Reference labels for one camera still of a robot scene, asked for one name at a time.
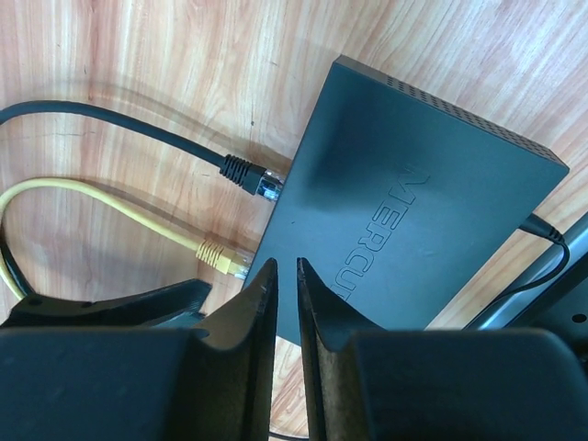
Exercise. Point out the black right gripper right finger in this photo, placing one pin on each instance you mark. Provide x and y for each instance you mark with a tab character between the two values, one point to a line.
363	382

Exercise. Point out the aluminium frame rail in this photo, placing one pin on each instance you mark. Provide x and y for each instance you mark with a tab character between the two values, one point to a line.
501	313

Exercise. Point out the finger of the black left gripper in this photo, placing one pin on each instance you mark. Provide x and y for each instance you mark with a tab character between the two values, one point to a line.
175	306

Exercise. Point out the black network switch box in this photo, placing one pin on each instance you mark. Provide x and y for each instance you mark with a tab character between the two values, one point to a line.
397	198

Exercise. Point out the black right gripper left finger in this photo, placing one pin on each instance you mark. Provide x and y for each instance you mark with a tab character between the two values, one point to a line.
212	381

